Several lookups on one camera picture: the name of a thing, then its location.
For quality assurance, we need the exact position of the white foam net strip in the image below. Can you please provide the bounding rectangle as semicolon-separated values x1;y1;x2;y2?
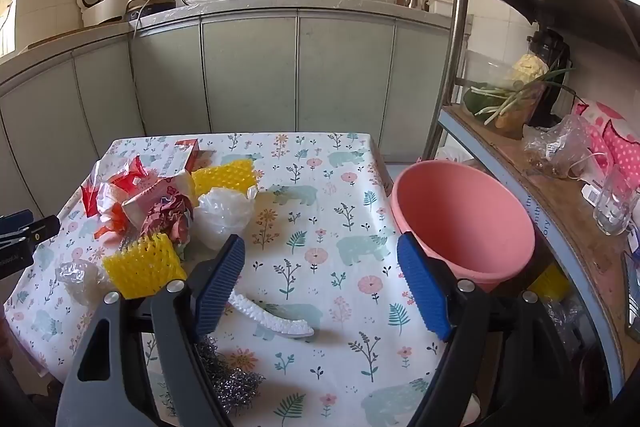
227;289;316;339

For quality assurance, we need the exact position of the pink plastic bucket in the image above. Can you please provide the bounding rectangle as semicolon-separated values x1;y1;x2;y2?
391;160;537;294

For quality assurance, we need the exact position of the thin white cable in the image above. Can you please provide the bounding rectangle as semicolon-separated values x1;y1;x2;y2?
565;150;608;180

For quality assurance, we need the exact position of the red white paper box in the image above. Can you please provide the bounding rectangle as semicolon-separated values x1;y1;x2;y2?
157;140;216;175

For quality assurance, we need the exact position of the glass mug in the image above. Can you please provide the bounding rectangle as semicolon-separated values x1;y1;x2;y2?
594;167;640;236

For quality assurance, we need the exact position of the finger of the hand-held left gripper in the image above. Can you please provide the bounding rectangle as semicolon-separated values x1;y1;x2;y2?
0;215;61;253
0;210;32;233

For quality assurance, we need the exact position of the floral bear tablecloth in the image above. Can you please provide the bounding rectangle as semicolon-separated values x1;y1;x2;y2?
4;132;481;427

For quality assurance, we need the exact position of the yellow foam net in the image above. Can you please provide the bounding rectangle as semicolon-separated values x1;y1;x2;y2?
102;232;188;300
191;158;258;198

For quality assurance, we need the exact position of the yellow packet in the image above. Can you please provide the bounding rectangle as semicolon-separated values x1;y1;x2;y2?
527;262;571;303

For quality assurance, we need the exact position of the clear bag of seeds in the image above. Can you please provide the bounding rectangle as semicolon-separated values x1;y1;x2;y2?
522;114;601;180

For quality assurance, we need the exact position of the white red snack packet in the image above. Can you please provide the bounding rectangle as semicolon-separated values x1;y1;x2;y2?
121;170;197;228

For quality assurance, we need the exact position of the pink polka dot cloth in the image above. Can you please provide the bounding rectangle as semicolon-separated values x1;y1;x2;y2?
572;100;640;188

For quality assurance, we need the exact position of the maroon paper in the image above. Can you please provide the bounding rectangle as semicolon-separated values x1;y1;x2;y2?
142;196;196;245

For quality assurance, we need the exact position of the black smartphone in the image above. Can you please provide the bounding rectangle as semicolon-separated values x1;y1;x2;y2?
620;252;640;343

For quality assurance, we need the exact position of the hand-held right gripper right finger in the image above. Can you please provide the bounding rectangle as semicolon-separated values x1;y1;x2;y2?
397;232;586;427

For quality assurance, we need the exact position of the small white dark appliance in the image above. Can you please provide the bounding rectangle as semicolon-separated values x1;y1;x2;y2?
122;0;177;22

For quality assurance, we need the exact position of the brown cardboard sheet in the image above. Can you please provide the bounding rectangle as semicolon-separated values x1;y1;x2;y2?
445;104;640;378

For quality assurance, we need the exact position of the clear plastic wrap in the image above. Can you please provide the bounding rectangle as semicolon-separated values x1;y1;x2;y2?
55;258;113;305

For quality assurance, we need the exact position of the dark green vegetable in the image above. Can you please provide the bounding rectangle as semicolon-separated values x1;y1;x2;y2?
464;87;501;123

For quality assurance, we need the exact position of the steel wool scrubber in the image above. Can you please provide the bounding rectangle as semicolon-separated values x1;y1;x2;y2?
192;337;266;413

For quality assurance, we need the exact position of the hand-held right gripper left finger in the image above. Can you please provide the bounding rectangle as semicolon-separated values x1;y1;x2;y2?
55;234;246;427

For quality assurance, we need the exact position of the cauliflower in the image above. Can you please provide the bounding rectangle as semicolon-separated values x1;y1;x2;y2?
510;53;550;84

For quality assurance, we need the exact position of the clear plastic container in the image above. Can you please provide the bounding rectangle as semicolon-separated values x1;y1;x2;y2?
462;50;546;140

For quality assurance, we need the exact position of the grey kitchen cabinet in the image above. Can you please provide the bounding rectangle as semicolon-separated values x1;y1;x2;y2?
0;0;473;228

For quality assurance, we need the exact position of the red clear wrapper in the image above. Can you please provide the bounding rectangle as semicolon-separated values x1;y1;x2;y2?
80;157;151;239

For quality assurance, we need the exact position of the black blender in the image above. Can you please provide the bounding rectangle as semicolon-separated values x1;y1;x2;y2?
525;27;572;128

